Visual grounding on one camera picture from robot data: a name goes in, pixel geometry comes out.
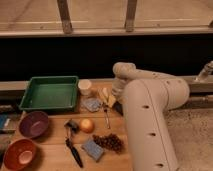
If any black handled knife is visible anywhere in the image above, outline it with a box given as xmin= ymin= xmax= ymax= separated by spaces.
xmin=65 ymin=128 xmax=83 ymax=168

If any orange bowl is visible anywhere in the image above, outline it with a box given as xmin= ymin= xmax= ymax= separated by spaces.
xmin=3 ymin=138 xmax=37 ymax=171

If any yellow banana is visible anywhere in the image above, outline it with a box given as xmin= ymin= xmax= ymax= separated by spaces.
xmin=97 ymin=88 xmax=108 ymax=105

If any green plastic tray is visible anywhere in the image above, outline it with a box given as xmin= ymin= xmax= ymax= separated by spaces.
xmin=19 ymin=76 xmax=79 ymax=111

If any small dark toy object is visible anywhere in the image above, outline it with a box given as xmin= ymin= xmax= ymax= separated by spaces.
xmin=65 ymin=119 xmax=79 ymax=133

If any dark grape bunch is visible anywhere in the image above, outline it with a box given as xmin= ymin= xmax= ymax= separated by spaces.
xmin=93 ymin=134 xmax=124 ymax=153

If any blue sponge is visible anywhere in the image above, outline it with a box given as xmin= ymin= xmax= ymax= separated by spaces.
xmin=81 ymin=139 xmax=104 ymax=162

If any black eraser block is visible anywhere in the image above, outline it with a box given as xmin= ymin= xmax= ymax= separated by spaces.
xmin=113 ymin=102 xmax=123 ymax=115

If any orange fruit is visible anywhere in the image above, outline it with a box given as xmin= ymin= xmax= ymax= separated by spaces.
xmin=80 ymin=119 xmax=95 ymax=133

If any white cup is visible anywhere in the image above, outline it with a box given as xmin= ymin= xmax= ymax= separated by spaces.
xmin=78 ymin=79 xmax=92 ymax=95

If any crumpled grey cloth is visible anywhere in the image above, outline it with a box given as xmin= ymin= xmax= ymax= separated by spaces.
xmin=82 ymin=98 xmax=102 ymax=112

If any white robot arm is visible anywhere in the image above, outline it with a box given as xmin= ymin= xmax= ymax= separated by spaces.
xmin=112 ymin=62 xmax=190 ymax=171

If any purple bowl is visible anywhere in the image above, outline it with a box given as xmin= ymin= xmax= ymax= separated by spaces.
xmin=19 ymin=111 xmax=49 ymax=139

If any blue box at left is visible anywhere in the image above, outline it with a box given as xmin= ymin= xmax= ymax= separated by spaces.
xmin=0 ymin=115 xmax=18 ymax=133

